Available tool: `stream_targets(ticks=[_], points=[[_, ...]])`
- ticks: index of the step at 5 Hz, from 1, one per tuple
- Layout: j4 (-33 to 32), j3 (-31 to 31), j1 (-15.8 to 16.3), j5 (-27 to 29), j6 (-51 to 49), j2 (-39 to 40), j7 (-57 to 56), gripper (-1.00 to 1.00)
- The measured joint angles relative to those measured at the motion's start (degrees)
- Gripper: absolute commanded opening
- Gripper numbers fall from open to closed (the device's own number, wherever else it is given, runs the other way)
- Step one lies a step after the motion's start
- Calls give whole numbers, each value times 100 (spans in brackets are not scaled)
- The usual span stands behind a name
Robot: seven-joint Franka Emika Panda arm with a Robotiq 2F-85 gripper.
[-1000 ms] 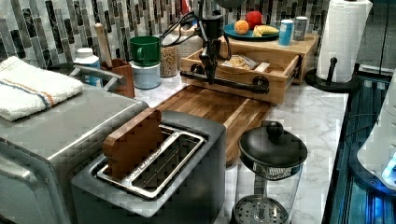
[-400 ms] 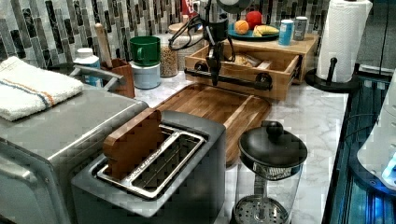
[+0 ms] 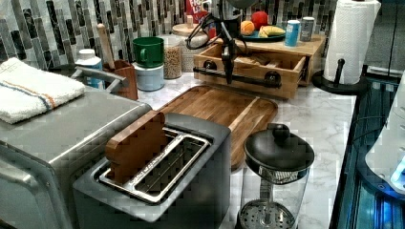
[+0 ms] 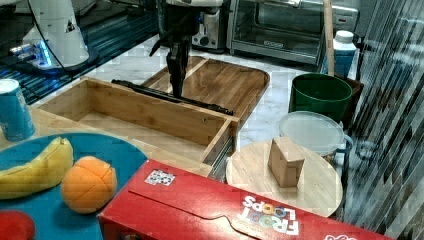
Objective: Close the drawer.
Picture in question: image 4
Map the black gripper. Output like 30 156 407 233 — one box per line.
159 3 200 98

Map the black drawer handle bar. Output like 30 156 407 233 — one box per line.
112 79 234 116

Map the light wooden drawer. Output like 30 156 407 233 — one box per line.
34 78 234 178

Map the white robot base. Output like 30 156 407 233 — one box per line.
9 0 98 71

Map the dark wooden cutting board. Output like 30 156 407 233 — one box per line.
141 55 271 129

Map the silver toaster oven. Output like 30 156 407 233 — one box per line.
226 0 360 66

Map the red Froot Loops box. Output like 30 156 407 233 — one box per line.
98 160 393 240

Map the small wooden block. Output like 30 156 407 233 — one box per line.
268 137 305 188

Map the green bucket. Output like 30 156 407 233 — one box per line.
289 73 352 122

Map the wooden stick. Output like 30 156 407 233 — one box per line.
323 0 334 76

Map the orange plush fruit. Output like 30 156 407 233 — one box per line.
60 156 117 214

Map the clear plastic lidded container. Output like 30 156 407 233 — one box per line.
279 111 353 164

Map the blue white-capped bottle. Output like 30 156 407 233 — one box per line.
333 30 356 78

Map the yellow plush banana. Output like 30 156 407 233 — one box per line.
0 137 74 200

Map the blue cylindrical can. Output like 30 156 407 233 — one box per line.
0 79 35 142

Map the dark brown wooden box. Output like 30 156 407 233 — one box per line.
335 75 364 130

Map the round light wooden board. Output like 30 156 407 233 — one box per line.
226 140 343 217

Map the blue round plate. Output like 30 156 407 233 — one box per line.
1 132 147 240

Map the red plush fruit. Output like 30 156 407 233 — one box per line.
0 210 35 240

